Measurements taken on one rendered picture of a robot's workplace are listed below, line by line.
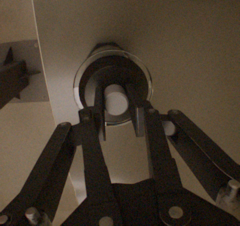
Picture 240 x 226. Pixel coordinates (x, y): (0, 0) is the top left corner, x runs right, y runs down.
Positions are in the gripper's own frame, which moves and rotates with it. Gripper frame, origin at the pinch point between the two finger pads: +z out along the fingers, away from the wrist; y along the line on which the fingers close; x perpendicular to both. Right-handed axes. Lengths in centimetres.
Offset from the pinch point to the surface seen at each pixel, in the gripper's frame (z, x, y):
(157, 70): 28.5, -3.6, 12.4
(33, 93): 120, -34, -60
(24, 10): 122, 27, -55
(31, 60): 121, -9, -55
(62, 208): 121, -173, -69
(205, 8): 28.7, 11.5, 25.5
